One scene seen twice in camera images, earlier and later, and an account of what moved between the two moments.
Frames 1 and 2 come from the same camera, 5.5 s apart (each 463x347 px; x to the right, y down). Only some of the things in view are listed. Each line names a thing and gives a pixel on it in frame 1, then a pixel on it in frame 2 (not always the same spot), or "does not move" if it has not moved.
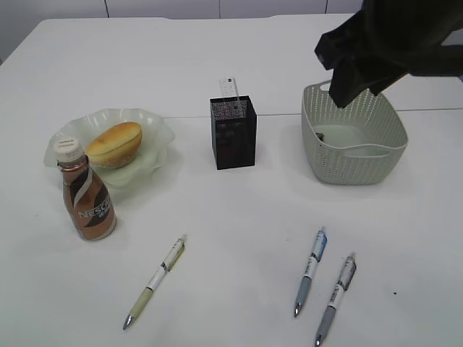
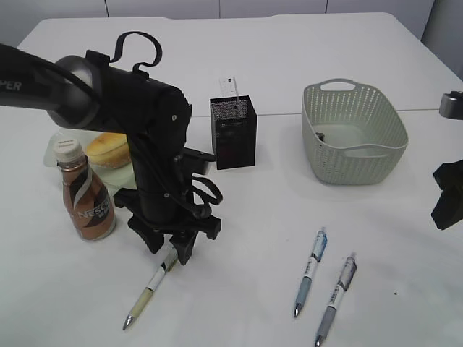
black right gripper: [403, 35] → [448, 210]
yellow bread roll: [116, 146] does not move
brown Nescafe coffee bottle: [88, 198] does not move
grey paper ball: [320, 136] does not move
